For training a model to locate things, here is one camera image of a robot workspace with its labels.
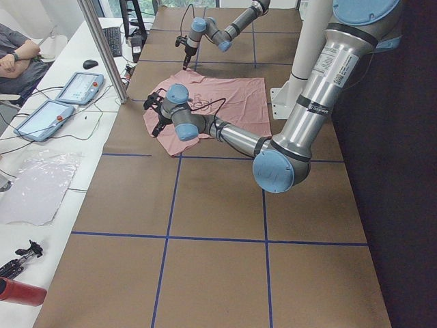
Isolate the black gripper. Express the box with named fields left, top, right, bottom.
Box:
left=182, top=45, right=196, bottom=70
left=152, top=113, right=171, bottom=137

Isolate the pink snoopy t-shirt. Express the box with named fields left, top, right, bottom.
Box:
left=156, top=70, right=272, bottom=137

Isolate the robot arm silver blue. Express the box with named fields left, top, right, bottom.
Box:
left=175, top=0, right=270, bottom=70
left=143, top=1, right=405, bottom=193

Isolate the black box with label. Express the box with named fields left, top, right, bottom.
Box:
left=128, top=33, right=147, bottom=63

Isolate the black keyboard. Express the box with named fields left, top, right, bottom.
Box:
left=102, top=27, right=122, bottom=57

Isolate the upper teach pendant tablet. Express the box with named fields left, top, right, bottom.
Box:
left=55, top=72, right=104, bottom=105

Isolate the teach pendant tablet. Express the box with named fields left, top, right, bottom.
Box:
left=14, top=100, right=74, bottom=142
left=55, top=72, right=104, bottom=105

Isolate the black computer mouse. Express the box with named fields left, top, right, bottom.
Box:
left=83, top=59, right=99, bottom=70

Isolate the lower teach pendant tablet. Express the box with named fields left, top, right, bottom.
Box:
left=14, top=100, right=74, bottom=142

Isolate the brown paper table cover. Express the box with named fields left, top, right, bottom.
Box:
left=35, top=8, right=390, bottom=327

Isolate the clear plastic garment bag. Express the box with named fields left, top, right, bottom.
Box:
left=1, top=150, right=82, bottom=226

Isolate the seated person grey shirt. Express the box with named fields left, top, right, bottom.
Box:
left=1, top=25, right=51, bottom=106

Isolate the red cylinder bottle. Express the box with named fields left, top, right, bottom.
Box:
left=1, top=277, right=47, bottom=307

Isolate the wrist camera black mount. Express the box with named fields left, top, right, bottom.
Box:
left=175, top=36, right=186, bottom=47
left=143, top=88, right=165, bottom=111

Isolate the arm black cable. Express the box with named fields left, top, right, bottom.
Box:
left=178, top=3, right=197, bottom=38
left=189, top=97, right=227, bottom=137

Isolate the aluminium frame post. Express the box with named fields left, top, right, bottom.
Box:
left=77, top=0, right=128, bottom=104

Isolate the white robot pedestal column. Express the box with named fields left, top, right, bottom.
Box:
left=270, top=0, right=333, bottom=120

